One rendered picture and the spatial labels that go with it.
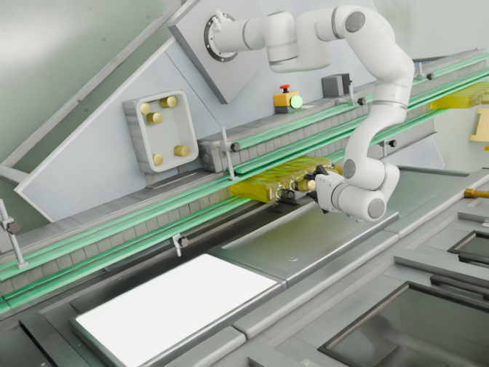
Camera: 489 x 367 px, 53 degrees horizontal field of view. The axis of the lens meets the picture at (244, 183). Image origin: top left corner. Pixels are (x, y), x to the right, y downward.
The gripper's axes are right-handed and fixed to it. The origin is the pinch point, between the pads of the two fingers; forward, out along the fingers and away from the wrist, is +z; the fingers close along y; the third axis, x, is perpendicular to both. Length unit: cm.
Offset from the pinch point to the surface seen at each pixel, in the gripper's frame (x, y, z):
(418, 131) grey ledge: -90, -11, 54
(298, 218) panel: -0.2, -13.7, 11.8
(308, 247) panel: 9.0, -13.8, -8.6
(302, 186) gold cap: 2.4, 0.0, 1.6
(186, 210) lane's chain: 32.3, -3.1, 21.9
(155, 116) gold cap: 34, 26, 28
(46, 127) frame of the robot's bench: 63, 25, 84
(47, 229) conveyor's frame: 72, 4, 20
